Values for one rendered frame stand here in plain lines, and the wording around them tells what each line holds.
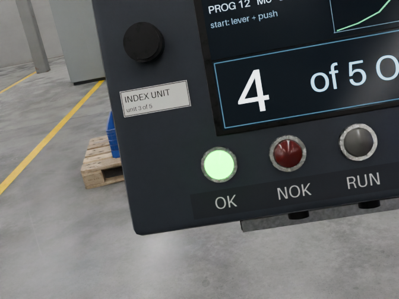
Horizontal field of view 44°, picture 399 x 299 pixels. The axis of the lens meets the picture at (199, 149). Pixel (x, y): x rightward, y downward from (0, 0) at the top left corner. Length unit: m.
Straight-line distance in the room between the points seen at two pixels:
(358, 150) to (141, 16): 0.18
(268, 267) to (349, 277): 0.35
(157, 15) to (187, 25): 0.02
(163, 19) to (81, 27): 7.66
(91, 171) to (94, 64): 4.68
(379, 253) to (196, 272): 0.81
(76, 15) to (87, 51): 0.57
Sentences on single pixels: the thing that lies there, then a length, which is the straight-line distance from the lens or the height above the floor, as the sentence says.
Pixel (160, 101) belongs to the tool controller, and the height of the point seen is 1.17.
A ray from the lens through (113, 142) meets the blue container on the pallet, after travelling 3.54.
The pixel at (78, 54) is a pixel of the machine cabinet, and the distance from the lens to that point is 8.08.
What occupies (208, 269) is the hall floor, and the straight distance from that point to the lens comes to 2.30.
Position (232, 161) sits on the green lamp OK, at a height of 1.12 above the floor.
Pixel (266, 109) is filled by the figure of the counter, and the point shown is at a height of 1.15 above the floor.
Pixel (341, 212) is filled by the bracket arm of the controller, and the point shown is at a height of 1.03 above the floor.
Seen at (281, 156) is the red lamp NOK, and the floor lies 1.12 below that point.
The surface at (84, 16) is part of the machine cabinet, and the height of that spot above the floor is 1.01.
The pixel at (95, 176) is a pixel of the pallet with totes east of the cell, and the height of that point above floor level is 0.08.
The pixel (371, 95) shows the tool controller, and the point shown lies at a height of 1.15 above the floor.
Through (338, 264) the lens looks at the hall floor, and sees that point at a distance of 2.22.
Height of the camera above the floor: 1.24
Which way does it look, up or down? 19 degrees down
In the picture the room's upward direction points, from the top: 11 degrees counter-clockwise
